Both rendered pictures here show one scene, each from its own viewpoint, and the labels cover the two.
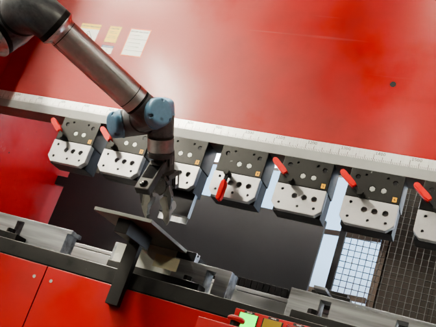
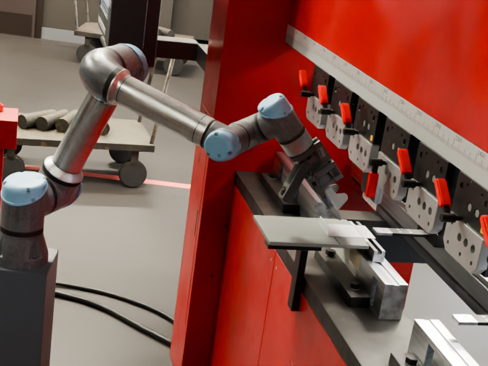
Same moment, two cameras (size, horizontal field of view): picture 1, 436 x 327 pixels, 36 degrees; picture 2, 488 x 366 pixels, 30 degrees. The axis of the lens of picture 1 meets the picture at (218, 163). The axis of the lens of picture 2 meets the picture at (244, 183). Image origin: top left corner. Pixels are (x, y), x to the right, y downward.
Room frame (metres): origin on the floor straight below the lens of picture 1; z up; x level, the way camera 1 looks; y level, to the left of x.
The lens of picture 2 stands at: (0.32, -1.40, 1.81)
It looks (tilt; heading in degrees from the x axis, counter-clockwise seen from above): 18 degrees down; 50
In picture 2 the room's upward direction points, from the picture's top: 8 degrees clockwise
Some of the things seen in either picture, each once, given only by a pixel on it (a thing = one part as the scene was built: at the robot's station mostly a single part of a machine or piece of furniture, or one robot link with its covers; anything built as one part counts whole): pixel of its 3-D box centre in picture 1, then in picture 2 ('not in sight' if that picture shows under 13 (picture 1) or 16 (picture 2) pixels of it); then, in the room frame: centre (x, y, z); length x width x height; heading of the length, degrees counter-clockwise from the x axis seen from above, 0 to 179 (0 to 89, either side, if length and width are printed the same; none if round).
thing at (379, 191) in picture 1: (373, 204); (485, 223); (1.75, -0.44, 1.26); 0.15 x 0.09 x 0.17; 65
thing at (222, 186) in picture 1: (223, 185); (375, 178); (1.88, -0.04, 1.20); 0.04 x 0.02 x 0.10; 155
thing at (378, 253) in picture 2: (167, 252); (365, 240); (1.99, 0.06, 0.98); 0.20 x 0.03 x 0.03; 65
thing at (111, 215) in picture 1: (142, 230); (309, 232); (1.87, 0.14, 1.00); 0.26 x 0.18 x 0.01; 155
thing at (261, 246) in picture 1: (170, 244); not in sight; (2.56, 0.07, 1.12); 1.13 x 0.02 x 0.44; 65
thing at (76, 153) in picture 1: (79, 146); (330, 97); (2.18, 0.46, 1.26); 0.15 x 0.09 x 0.17; 65
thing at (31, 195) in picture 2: not in sight; (25, 200); (1.33, 0.69, 0.94); 0.13 x 0.12 x 0.14; 29
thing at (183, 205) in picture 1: (176, 206); (372, 186); (2.00, 0.07, 1.13); 0.10 x 0.02 x 0.10; 65
